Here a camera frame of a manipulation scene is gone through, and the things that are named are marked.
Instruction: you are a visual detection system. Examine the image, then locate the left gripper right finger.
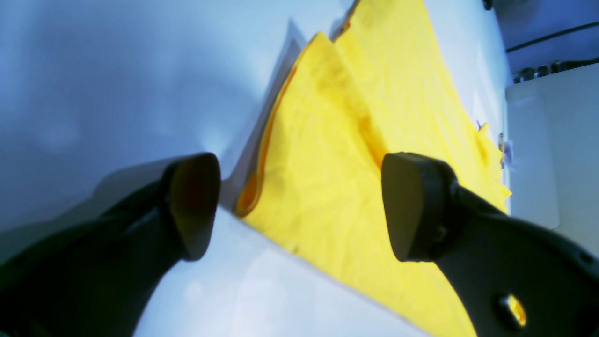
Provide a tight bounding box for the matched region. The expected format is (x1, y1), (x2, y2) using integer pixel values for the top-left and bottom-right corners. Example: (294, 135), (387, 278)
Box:
(381, 152), (599, 337)

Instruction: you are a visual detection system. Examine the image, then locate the white box left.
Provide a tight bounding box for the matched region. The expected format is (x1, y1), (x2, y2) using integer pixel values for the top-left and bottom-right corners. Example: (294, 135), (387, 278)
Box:
(505, 64), (599, 254)

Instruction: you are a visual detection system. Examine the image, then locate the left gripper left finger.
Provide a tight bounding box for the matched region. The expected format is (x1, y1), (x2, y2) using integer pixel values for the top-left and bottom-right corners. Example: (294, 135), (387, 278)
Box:
(1, 152), (221, 337)

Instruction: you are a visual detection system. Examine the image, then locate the yellow T-shirt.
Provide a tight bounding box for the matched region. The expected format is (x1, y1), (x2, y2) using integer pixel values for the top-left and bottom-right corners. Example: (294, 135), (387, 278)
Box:
(235, 0), (511, 337)

